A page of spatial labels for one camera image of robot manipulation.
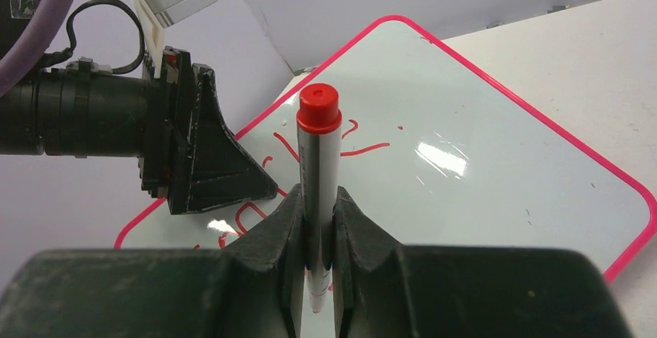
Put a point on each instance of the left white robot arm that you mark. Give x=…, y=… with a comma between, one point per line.
x=53, y=104

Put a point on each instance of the red capped whiteboard marker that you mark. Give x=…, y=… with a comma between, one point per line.
x=319, y=122

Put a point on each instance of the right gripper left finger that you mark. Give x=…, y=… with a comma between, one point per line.
x=251, y=288

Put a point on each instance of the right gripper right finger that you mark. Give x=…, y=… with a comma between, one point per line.
x=383, y=288

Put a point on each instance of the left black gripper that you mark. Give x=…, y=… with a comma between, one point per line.
x=189, y=155

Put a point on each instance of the pink framed whiteboard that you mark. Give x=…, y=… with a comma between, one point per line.
x=435, y=151

